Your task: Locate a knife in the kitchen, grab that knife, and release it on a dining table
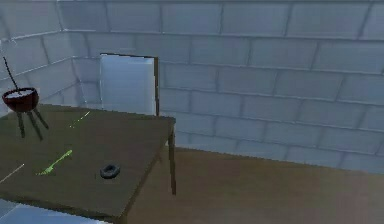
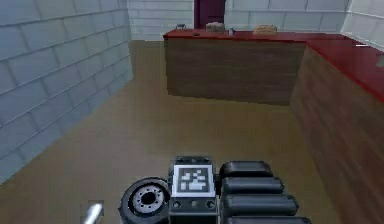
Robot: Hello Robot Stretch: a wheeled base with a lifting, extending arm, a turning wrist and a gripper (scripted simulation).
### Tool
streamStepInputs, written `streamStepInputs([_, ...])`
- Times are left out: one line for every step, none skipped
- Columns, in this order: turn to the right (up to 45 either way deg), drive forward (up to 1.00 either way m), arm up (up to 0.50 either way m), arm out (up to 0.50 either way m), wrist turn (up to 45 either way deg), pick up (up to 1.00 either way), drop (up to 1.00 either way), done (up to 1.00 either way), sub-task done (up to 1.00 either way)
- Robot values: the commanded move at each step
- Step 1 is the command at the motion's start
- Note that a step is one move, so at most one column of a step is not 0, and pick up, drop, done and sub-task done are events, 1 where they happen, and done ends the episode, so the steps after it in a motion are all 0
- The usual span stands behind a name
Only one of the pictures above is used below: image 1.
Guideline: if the brown wooden table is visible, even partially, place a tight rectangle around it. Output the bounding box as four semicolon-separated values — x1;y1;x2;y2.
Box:
0;103;178;224

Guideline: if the thin pale green utensil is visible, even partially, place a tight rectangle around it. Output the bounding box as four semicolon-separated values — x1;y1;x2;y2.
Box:
68;110;92;129

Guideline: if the dark red plant pot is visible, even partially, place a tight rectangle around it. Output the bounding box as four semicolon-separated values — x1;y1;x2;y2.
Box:
1;56;50;141

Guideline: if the dark grey ring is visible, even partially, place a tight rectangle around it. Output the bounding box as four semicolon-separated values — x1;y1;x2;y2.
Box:
99;162;122;180

